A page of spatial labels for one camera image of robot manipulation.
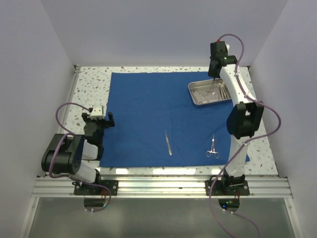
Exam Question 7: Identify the stainless steel instrument tray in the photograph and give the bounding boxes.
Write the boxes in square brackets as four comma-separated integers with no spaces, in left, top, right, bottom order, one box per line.
[188,78,231,107]

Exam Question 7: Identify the blue surgical cloth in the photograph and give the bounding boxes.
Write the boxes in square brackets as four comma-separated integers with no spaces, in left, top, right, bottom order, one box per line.
[99,71,250,169]

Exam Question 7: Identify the silver scalpel handle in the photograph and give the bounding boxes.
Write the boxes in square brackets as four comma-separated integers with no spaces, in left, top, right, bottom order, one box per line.
[164,131,172,156]

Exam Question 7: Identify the silver surgical forceps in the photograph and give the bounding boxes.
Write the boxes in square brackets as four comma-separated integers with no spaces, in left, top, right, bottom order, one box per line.
[206,79,217,98]
[206,134,219,159]

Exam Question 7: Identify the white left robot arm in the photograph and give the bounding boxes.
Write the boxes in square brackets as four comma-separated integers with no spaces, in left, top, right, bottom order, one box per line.
[41,112,115,195]

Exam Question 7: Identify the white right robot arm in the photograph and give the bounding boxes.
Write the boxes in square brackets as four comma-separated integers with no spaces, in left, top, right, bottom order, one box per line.
[206,40,264,196]

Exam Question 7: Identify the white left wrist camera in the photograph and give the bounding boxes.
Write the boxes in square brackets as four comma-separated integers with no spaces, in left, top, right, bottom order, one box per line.
[89,105,105,119]

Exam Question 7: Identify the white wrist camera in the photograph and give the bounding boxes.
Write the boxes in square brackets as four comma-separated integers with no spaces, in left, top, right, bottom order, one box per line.
[89,105,105,119]
[221,42,230,54]

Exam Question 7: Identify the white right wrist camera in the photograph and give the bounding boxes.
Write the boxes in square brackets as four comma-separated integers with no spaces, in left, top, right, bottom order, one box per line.
[221,42,230,54]

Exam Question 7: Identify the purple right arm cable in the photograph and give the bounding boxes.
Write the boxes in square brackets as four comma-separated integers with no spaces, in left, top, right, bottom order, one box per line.
[209,34,282,238]

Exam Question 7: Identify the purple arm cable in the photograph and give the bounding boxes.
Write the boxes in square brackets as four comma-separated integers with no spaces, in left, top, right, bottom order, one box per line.
[209,34,282,238]
[49,103,112,214]

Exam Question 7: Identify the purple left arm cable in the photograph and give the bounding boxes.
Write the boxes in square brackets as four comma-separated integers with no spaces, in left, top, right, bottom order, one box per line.
[49,103,112,214]

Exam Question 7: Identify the aluminium left side rail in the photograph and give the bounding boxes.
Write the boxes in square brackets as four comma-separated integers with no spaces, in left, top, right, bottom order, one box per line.
[58,65,82,132]

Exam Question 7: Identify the aluminium rail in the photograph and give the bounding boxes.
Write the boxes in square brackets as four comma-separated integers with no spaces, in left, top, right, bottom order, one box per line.
[31,175,293,198]
[58,65,82,132]

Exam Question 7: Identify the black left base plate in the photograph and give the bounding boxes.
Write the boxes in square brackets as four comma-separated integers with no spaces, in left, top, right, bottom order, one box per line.
[72,180,119,196]

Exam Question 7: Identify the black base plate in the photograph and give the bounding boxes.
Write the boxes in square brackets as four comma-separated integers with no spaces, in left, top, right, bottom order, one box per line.
[72,180,119,196]
[205,175,250,196]

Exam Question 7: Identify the aluminium front rail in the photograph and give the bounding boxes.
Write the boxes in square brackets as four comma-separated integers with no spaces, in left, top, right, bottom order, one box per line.
[31,175,293,198]

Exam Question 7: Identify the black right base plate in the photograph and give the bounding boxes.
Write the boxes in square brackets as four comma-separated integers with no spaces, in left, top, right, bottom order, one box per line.
[205,175,250,196]

